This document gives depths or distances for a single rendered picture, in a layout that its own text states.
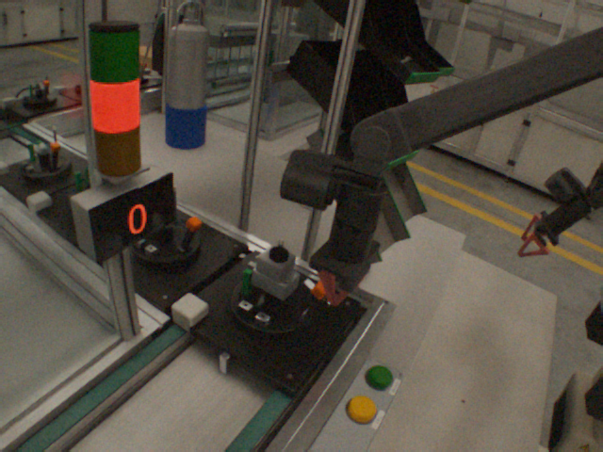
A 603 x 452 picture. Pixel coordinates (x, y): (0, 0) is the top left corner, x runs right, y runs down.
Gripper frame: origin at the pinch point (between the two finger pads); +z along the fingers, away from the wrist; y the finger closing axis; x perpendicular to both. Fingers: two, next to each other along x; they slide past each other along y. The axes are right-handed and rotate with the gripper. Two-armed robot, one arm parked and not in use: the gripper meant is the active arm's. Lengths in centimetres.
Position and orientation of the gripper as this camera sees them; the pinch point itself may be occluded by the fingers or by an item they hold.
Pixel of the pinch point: (334, 298)
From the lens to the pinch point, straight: 60.0
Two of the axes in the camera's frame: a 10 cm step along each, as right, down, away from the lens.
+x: 8.5, 3.8, -3.5
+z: -1.5, 8.3, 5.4
